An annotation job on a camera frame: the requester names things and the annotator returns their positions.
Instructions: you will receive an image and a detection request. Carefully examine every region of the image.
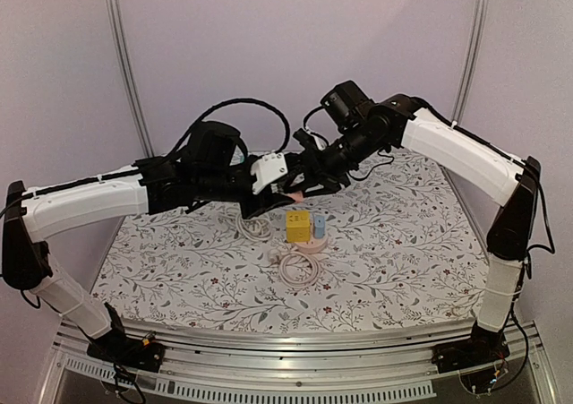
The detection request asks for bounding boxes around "left aluminium frame post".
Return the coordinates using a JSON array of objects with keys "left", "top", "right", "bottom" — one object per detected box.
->
[{"left": 105, "top": 0, "right": 155, "bottom": 157}]

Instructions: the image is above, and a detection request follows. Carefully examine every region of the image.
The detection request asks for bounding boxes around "blue plug adapter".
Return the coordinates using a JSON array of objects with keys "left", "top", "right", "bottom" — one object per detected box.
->
[{"left": 313, "top": 214, "right": 326, "bottom": 239}]

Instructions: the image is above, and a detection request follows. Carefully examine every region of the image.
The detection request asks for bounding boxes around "pink round power socket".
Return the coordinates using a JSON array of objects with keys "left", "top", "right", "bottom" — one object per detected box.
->
[{"left": 291, "top": 236, "right": 328, "bottom": 254}]

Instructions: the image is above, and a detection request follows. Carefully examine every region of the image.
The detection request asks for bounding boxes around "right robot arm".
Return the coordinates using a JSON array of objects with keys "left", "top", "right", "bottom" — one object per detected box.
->
[{"left": 294, "top": 81, "right": 555, "bottom": 374}]

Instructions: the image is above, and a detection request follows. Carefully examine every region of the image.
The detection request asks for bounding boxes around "aluminium frame post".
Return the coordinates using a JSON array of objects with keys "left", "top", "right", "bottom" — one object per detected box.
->
[
  {"left": 452, "top": 0, "right": 490, "bottom": 123},
  {"left": 105, "top": 0, "right": 155, "bottom": 157}
]

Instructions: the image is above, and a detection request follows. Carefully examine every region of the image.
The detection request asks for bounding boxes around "floral patterned table mat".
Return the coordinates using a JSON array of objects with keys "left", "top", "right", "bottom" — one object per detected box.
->
[{"left": 92, "top": 151, "right": 488, "bottom": 334}]

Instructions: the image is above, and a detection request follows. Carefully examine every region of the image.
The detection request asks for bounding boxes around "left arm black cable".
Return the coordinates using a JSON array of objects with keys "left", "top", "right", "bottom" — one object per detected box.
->
[{"left": 178, "top": 98, "right": 291, "bottom": 154}]

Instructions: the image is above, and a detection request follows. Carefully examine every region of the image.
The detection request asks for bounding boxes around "white power strip cable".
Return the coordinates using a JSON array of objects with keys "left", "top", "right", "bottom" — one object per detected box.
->
[{"left": 218, "top": 209, "right": 275, "bottom": 243}]

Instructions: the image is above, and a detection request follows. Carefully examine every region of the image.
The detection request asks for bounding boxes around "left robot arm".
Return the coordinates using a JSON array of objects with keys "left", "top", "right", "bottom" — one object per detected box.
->
[{"left": 1, "top": 121, "right": 315, "bottom": 373}]

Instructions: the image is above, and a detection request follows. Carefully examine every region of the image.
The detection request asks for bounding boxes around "yellow cube socket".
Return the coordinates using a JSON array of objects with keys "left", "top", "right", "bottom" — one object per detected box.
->
[{"left": 286, "top": 211, "right": 312, "bottom": 243}]

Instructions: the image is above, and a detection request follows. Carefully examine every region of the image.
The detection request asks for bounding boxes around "right aluminium frame post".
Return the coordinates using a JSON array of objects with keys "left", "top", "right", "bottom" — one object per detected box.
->
[{"left": 452, "top": 0, "right": 490, "bottom": 123}]

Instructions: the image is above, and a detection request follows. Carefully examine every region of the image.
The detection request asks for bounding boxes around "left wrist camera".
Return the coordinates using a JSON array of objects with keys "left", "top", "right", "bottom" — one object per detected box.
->
[{"left": 250, "top": 153, "right": 288, "bottom": 195}]

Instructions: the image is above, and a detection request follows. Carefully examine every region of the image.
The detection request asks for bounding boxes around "pink plug adapter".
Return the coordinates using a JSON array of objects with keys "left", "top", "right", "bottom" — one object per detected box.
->
[{"left": 288, "top": 191, "right": 304, "bottom": 203}]

